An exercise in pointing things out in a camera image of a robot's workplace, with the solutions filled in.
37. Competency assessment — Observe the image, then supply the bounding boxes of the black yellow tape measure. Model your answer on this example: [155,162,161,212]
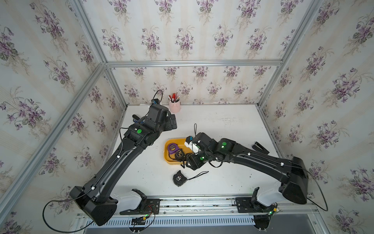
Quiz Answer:
[174,149,187,168]

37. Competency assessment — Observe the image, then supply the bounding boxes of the black tape measure with strap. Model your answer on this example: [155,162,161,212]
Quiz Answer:
[172,170,209,187]

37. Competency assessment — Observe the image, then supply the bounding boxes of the yellow plastic storage box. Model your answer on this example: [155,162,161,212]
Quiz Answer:
[164,138,192,165]

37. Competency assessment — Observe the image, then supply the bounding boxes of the purple tape measure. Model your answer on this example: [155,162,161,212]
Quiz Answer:
[167,143,180,155]

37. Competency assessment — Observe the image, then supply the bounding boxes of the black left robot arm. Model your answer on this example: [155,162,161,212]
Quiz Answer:
[68,104,177,226]

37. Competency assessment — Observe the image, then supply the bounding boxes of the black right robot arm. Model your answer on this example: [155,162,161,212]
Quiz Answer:
[185,133,312,213]

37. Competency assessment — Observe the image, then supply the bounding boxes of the pink pen holder cup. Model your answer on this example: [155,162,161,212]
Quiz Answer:
[169,101,181,114]

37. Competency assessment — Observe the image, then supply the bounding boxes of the red pens in cup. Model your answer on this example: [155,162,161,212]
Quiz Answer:
[168,92,180,103]

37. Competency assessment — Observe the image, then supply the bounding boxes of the blue black stapler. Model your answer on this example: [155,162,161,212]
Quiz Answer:
[132,114,145,124]

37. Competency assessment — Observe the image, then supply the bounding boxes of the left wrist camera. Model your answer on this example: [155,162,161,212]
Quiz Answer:
[146,98,169,124]

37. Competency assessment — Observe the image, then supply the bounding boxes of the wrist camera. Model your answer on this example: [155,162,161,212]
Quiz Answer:
[146,98,169,124]
[184,136,200,154]

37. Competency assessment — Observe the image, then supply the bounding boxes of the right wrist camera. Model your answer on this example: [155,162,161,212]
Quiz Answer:
[184,136,200,154]

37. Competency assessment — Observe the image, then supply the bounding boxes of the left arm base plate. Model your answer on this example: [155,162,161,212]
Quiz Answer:
[116,189,161,215]

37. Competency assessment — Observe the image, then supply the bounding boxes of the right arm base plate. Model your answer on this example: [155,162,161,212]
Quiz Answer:
[234,187,278,214]

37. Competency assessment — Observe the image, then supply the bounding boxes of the aluminium rail frame front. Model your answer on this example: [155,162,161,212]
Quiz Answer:
[70,196,329,234]

